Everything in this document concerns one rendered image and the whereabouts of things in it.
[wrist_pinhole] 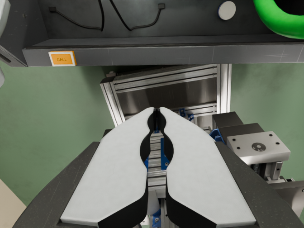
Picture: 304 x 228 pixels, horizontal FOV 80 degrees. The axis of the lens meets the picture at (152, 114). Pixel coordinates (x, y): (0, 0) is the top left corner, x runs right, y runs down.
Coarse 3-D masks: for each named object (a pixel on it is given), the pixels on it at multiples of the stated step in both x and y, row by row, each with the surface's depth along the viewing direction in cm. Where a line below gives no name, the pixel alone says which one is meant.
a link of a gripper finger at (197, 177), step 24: (168, 120) 11; (168, 144) 9; (192, 144) 9; (168, 168) 8; (192, 168) 8; (216, 168) 8; (168, 192) 7; (192, 192) 7; (216, 192) 7; (240, 192) 7; (168, 216) 7; (192, 216) 6; (216, 216) 6; (240, 216) 6
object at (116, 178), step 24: (144, 120) 11; (120, 144) 9; (144, 144) 9; (96, 168) 8; (120, 168) 8; (144, 168) 8; (96, 192) 7; (120, 192) 7; (144, 192) 7; (72, 216) 6; (96, 216) 6; (120, 216) 6; (144, 216) 7
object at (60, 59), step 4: (52, 56) 39; (56, 56) 39; (60, 56) 39; (64, 56) 39; (68, 56) 39; (52, 60) 39; (56, 60) 39; (60, 60) 39; (64, 60) 39; (68, 60) 39; (56, 64) 40; (60, 64) 40; (76, 64) 41
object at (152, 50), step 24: (24, 48) 40; (48, 48) 39; (72, 48) 39; (96, 48) 39; (120, 48) 39; (144, 48) 39; (168, 48) 39; (192, 48) 38; (216, 48) 38; (240, 48) 38; (264, 48) 38; (288, 48) 38
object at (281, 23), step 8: (256, 0) 16; (264, 0) 16; (272, 0) 15; (256, 8) 16; (264, 8) 15; (272, 8) 15; (264, 16) 15; (272, 16) 14; (280, 16) 13; (288, 16) 13; (296, 16) 12; (272, 24) 14; (280, 24) 13; (288, 24) 12; (296, 24) 12; (280, 32) 13; (288, 32) 12; (296, 32) 12
